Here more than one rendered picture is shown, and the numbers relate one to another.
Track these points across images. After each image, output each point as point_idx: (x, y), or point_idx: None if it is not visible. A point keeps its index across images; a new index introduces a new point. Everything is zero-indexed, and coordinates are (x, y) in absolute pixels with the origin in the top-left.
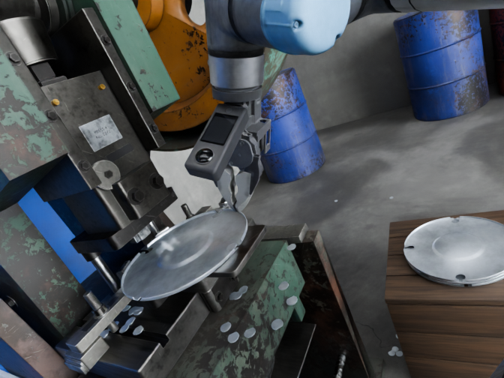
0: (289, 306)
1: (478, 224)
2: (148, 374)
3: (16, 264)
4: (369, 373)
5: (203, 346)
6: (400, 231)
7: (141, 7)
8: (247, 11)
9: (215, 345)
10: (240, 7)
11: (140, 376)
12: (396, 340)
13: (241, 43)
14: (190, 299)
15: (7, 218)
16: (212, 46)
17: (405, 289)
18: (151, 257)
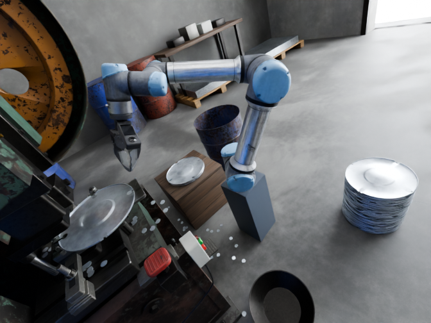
0: (151, 219)
1: (185, 160)
2: (133, 263)
3: None
4: None
5: (142, 242)
6: (161, 178)
7: None
8: (140, 84)
9: (147, 236)
10: (135, 82)
11: (132, 264)
12: (182, 224)
13: (127, 95)
14: (118, 232)
15: None
16: (115, 97)
17: (180, 193)
18: (76, 233)
